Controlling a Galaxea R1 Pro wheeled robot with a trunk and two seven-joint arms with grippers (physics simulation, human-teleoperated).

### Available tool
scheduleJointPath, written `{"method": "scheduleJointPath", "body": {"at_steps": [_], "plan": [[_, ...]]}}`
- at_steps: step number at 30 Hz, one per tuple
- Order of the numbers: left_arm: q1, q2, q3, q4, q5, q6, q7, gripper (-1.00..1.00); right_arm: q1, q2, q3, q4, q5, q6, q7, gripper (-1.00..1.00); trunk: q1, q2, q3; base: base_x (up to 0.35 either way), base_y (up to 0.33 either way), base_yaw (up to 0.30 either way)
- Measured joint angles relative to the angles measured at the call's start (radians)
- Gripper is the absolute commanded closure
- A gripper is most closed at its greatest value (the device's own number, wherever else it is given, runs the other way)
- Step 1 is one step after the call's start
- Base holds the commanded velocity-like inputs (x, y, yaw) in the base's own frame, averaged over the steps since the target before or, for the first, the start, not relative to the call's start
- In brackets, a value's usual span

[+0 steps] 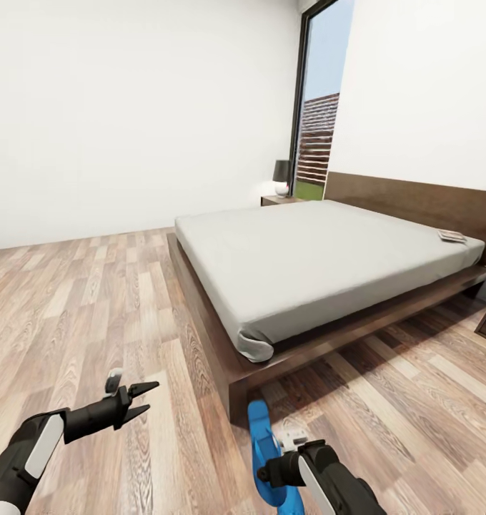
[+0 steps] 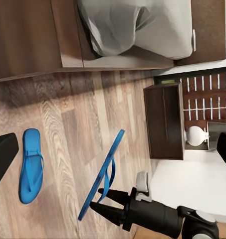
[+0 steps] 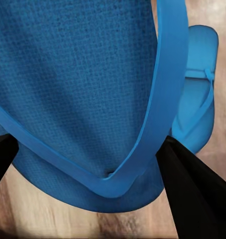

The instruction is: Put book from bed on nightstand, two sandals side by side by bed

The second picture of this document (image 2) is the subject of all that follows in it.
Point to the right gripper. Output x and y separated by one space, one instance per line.
143 213

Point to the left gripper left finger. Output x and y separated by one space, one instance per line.
8 150

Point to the sandal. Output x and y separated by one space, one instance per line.
102 173
32 169

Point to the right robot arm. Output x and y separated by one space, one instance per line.
142 210

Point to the nightstand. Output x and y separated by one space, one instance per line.
164 110

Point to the bed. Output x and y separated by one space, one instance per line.
40 37

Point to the table lamp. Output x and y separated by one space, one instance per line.
195 135

